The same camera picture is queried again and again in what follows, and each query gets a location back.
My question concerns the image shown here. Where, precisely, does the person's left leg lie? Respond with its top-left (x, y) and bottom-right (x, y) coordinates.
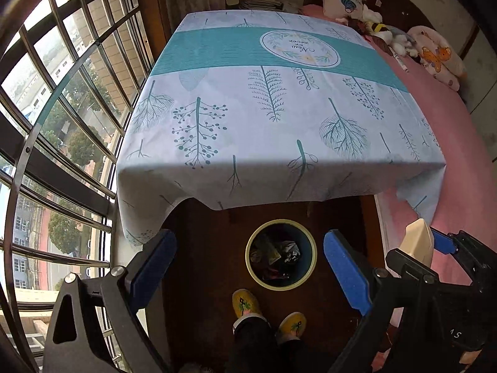
top-left (225, 315), bottom-right (280, 373)

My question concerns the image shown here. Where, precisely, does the cream-coloured wrapper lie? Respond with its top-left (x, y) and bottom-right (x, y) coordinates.
top-left (400, 218), bottom-right (435, 269)

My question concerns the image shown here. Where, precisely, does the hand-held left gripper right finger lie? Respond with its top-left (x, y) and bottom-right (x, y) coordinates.
top-left (323, 229), bottom-right (455, 373)

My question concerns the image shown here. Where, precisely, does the brown furry plush toy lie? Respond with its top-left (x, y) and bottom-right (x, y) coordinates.
top-left (342, 17), bottom-right (371, 34)

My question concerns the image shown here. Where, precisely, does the pink bed sheet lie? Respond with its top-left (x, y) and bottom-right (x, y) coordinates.
top-left (301, 4), bottom-right (497, 373)

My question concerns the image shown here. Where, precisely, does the window with metal grille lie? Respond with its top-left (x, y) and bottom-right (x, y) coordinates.
top-left (0, 0), bottom-right (171, 373)

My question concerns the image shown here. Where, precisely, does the round blue cream-rimmed bin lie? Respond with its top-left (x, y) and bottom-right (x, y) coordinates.
top-left (245, 219), bottom-right (318, 290)

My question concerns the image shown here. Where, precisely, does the yellow slipper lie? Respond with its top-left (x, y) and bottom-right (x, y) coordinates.
top-left (276, 311), bottom-right (307, 343)

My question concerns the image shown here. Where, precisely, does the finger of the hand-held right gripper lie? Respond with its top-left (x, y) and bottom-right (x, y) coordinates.
top-left (430, 228), bottom-right (497, 280)
top-left (385, 248), bottom-right (439, 280)

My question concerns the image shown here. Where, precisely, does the table with tree-print cloth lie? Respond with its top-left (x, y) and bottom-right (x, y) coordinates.
top-left (115, 10), bottom-right (447, 247)

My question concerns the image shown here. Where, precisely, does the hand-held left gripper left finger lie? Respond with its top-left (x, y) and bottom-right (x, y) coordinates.
top-left (42, 228), bottom-right (178, 373)

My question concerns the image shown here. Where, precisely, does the person's right leg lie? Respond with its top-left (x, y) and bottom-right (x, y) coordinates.
top-left (277, 338), bottom-right (338, 373)

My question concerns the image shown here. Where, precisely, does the yellow black bee plush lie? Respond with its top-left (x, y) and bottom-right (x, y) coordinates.
top-left (369, 21), bottom-right (393, 41)

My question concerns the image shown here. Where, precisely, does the bear print baby pillow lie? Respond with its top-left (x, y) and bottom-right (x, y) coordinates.
top-left (408, 25), bottom-right (467, 92)

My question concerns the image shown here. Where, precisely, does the stack of papers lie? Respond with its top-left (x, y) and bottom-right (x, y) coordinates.
top-left (239, 0), bottom-right (284, 10)

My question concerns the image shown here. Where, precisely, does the person's leg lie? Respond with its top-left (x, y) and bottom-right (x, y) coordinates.
top-left (277, 338), bottom-right (338, 373)
top-left (225, 315), bottom-right (280, 373)

